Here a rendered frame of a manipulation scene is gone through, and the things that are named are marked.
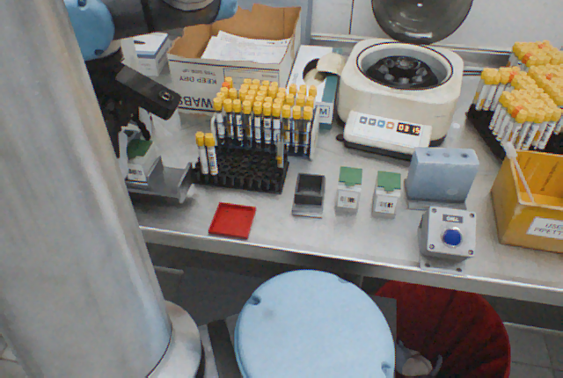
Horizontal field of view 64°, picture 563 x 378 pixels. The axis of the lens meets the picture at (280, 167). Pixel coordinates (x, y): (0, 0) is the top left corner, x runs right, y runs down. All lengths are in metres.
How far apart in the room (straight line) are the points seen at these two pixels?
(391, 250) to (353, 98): 0.33
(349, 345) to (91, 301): 0.18
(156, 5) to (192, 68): 0.44
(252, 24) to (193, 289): 0.76
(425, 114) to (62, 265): 0.78
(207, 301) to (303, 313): 0.29
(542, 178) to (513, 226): 0.14
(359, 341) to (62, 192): 0.22
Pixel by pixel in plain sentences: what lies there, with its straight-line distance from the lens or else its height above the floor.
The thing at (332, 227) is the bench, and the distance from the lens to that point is 0.78.
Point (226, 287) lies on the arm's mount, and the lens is 0.62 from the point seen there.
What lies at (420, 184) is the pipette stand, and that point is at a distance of 0.81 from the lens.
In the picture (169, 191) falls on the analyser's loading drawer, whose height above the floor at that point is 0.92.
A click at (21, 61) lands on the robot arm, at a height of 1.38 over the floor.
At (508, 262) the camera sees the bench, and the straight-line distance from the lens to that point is 0.81.
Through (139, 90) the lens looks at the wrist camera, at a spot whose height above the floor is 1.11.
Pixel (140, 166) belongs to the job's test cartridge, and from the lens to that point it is 0.79.
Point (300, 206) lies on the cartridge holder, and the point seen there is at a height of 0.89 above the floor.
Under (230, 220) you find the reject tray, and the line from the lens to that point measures 0.79.
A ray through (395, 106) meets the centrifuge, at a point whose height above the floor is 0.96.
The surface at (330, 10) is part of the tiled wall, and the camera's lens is 1.22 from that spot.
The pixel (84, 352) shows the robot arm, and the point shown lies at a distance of 0.27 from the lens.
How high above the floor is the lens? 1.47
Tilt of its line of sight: 42 degrees down
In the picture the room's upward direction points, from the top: straight up
